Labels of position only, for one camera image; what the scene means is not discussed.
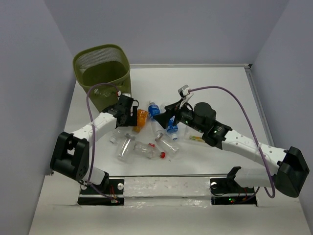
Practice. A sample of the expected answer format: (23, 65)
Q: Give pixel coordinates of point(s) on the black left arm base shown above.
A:
(113, 195)

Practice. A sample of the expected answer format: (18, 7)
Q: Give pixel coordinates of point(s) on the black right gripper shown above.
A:
(173, 109)

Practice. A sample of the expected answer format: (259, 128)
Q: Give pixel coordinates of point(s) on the large ribbed clear bottle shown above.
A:
(193, 135)

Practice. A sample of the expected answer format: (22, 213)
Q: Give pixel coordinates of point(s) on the green label clear bottle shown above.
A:
(105, 92)

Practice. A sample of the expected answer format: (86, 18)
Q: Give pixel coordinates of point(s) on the upright Pocari Sweat blue bottle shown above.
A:
(153, 110)

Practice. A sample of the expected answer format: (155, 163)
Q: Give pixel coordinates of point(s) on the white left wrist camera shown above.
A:
(119, 93)

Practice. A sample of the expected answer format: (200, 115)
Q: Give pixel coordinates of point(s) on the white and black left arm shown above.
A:
(71, 157)

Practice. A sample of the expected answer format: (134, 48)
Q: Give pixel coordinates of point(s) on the inverted Pocari Sweat blue bottle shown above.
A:
(172, 129)

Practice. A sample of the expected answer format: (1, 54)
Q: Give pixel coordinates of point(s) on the grey cap clear bottle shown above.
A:
(125, 147)

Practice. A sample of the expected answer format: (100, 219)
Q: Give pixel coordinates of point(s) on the silver cap clear bottle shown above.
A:
(169, 146)

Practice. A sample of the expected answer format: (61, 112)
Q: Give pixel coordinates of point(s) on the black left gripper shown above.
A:
(131, 121)

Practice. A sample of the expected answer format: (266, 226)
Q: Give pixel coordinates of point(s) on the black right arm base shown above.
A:
(227, 192)

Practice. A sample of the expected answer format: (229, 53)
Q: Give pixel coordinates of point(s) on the olive green mesh bin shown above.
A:
(103, 64)

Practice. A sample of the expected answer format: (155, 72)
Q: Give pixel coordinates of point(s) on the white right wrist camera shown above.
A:
(185, 94)

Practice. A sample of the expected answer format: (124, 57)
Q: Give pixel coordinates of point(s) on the orange label plastic bottle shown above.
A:
(141, 120)

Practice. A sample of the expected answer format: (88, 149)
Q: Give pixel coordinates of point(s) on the red cap clear bottle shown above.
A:
(148, 151)

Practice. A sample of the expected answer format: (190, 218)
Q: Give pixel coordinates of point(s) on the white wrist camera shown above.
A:
(119, 93)
(185, 94)

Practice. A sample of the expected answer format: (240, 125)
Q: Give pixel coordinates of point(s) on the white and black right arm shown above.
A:
(284, 169)

